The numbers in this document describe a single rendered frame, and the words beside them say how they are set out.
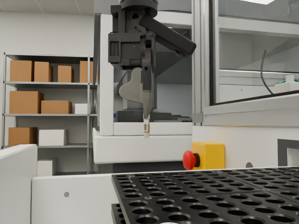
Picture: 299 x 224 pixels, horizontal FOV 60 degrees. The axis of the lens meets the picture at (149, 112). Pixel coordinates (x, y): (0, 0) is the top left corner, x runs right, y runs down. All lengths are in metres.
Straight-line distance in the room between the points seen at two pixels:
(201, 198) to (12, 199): 0.15
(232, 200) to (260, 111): 0.28
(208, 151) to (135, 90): 0.19
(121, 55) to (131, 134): 0.55
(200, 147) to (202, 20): 0.31
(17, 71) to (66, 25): 1.17
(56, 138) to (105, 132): 3.15
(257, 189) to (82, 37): 4.60
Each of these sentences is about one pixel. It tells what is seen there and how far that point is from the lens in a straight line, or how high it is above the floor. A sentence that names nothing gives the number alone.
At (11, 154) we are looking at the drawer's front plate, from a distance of 0.23.
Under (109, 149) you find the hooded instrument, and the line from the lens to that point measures 0.98.
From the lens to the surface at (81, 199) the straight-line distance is 0.30.
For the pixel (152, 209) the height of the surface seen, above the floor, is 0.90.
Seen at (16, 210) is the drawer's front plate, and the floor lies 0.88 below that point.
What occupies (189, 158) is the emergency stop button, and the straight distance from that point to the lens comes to 0.53.
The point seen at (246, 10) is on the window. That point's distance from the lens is 0.54.
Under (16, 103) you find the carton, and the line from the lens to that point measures 4.30.
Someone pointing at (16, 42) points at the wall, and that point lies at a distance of 4.95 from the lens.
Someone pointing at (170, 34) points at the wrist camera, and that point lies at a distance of 0.49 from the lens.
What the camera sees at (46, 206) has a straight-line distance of 0.31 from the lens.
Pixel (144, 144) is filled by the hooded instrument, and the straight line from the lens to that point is 1.00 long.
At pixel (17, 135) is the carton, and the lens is 4.29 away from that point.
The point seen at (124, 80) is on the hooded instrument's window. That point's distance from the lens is 1.02.
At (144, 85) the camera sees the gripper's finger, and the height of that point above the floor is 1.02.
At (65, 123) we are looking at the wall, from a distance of 4.55.
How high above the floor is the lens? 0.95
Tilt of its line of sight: 2 degrees up
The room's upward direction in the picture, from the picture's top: straight up
